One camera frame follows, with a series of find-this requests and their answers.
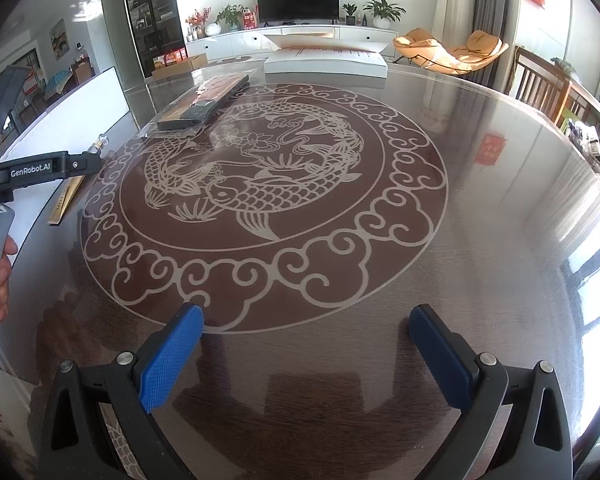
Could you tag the red gift box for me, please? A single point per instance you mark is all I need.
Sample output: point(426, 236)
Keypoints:
point(250, 19)

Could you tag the large leafy potted plant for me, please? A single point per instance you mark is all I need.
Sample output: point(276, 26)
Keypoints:
point(382, 9)

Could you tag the pile of assorted packets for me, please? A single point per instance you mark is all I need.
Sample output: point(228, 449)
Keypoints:
point(595, 147)

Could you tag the green potted plant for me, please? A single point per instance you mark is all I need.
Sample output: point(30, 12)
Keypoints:
point(230, 15)

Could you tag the wooden ruler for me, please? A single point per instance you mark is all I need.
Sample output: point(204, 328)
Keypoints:
point(67, 200)

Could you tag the white television cabinet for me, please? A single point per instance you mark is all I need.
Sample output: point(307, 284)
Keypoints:
point(230, 40)

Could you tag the wooden chair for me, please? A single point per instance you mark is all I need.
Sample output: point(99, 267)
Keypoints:
point(582, 107)
point(540, 80)

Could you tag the small potted plant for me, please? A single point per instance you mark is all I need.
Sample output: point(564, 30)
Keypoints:
point(350, 12)

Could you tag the black television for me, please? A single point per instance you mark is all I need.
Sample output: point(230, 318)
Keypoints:
point(297, 2)

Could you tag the red flowers in vase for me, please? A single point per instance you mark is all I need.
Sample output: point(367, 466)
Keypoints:
point(199, 20)

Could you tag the white partition panel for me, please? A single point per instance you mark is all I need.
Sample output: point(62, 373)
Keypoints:
point(80, 105)

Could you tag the framed wall picture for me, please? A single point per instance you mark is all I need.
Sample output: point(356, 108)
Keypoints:
point(59, 38)

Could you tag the white tall cabinet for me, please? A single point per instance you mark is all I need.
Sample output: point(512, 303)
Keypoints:
point(114, 25)

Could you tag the cardboard box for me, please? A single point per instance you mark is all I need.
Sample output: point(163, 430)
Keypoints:
point(185, 64)

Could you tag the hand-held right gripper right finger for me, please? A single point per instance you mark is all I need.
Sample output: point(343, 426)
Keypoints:
point(437, 352)

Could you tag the round white vase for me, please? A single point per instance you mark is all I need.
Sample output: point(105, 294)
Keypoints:
point(212, 29)

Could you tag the dark glass display cabinet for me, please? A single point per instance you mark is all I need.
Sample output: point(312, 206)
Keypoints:
point(152, 15)

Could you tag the grey curtain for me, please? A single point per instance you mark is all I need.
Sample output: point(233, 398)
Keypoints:
point(487, 15)

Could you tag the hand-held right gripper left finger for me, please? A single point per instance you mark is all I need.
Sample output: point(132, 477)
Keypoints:
point(172, 352)

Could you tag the clear plastic package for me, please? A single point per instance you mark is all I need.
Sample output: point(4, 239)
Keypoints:
point(200, 102)

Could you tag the orange lounge chair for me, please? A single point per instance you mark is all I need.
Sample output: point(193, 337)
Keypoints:
point(422, 50)
point(480, 47)

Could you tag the blue patterned cloth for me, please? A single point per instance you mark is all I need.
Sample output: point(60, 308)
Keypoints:
point(59, 82)

